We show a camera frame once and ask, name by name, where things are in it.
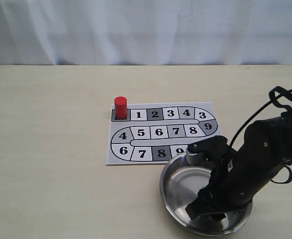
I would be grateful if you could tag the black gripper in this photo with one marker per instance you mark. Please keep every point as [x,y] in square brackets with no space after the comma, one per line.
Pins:
[234,182]

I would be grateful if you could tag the red cylinder game piece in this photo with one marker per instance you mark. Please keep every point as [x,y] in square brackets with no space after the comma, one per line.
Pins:
[120,104]

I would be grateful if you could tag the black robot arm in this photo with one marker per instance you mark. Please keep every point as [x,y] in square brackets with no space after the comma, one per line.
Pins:
[275,134]

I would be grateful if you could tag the stainless steel bowl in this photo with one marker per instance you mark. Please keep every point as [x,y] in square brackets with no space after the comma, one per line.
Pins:
[180,181]

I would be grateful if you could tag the white paper game board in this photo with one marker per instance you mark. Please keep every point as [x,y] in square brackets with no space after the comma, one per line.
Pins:
[154,133]

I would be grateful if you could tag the white backdrop curtain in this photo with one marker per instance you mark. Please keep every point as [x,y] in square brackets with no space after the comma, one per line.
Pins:
[145,32]

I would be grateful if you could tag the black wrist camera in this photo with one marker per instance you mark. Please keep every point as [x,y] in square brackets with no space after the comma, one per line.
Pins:
[210,150]

